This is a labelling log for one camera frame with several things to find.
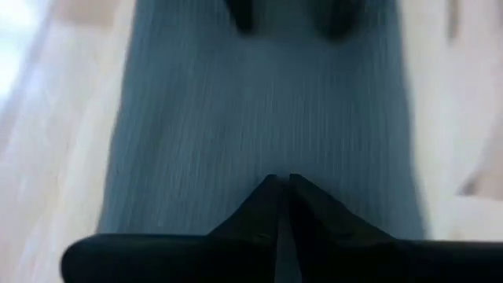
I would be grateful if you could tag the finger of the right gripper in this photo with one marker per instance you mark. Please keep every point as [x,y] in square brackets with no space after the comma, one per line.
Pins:
[243,15]
[338,17]

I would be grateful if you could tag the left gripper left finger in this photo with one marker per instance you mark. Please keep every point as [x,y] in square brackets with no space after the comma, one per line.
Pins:
[177,259]

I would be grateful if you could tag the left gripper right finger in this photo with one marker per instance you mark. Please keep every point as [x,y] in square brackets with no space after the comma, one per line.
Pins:
[373,261]

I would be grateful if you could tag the plain dark grey towel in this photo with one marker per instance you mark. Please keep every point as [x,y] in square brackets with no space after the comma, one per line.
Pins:
[255,118]

